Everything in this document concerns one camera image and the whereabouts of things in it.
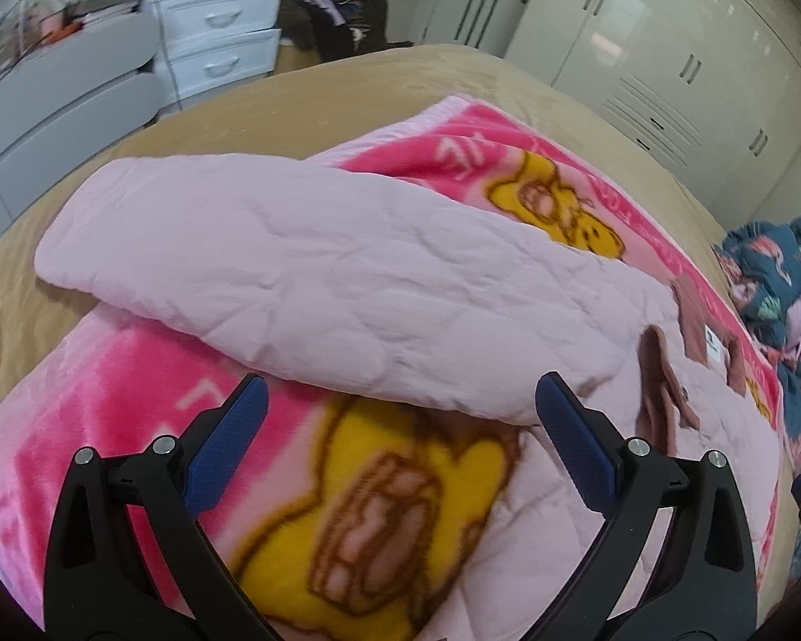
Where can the pink printed blanket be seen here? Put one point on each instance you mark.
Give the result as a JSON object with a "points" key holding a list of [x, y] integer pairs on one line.
{"points": [[140, 400]]}

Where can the beige bed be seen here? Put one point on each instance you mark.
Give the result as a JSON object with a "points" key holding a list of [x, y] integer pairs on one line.
{"points": [[240, 113]]}

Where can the pile of desk clutter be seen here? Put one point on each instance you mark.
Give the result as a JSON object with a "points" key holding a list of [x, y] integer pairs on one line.
{"points": [[73, 13]]}

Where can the blue flamingo print quilt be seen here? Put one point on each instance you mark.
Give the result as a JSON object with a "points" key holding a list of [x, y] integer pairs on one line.
{"points": [[774, 280]]}

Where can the white chest of drawers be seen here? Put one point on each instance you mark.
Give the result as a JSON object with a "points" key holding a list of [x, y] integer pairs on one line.
{"points": [[207, 20]]}

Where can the pink quilted jacket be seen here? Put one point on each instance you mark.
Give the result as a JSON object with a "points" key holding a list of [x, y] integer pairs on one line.
{"points": [[307, 267]]}

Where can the white wardrobe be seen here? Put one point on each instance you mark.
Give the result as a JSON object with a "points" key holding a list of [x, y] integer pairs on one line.
{"points": [[641, 47]]}

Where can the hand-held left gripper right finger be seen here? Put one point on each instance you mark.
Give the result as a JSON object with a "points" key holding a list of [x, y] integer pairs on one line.
{"points": [[577, 441]]}

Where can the dark bag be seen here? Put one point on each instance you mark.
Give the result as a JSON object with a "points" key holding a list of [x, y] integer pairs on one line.
{"points": [[347, 20]]}

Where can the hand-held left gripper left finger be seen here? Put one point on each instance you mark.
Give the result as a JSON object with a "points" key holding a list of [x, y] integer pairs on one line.
{"points": [[227, 441]]}

